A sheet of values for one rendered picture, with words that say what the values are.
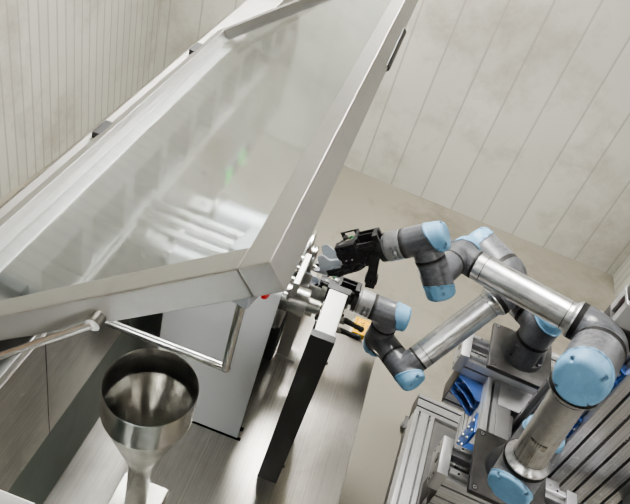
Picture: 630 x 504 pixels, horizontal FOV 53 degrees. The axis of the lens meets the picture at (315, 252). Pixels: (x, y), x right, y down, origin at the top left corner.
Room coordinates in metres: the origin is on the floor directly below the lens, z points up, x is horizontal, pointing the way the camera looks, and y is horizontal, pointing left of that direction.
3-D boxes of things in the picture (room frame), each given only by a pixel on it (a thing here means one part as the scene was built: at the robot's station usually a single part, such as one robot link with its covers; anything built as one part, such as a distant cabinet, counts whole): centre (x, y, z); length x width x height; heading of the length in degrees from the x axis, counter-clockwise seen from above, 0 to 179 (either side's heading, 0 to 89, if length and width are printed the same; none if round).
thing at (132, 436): (0.54, 0.16, 1.50); 0.14 x 0.14 x 0.06
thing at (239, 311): (0.71, 0.09, 1.51); 0.02 x 0.02 x 0.20
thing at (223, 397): (0.93, 0.19, 1.17); 0.34 x 0.05 x 0.54; 87
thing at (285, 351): (1.22, -0.02, 1.05); 0.06 x 0.05 x 0.31; 87
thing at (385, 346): (1.29, -0.27, 1.01); 0.11 x 0.08 x 0.11; 43
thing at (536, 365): (1.62, -0.80, 0.87); 0.15 x 0.15 x 0.10
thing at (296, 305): (1.00, 0.01, 1.33); 0.06 x 0.06 x 0.06; 87
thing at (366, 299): (1.30, -0.18, 1.11); 0.08 x 0.05 x 0.08; 177
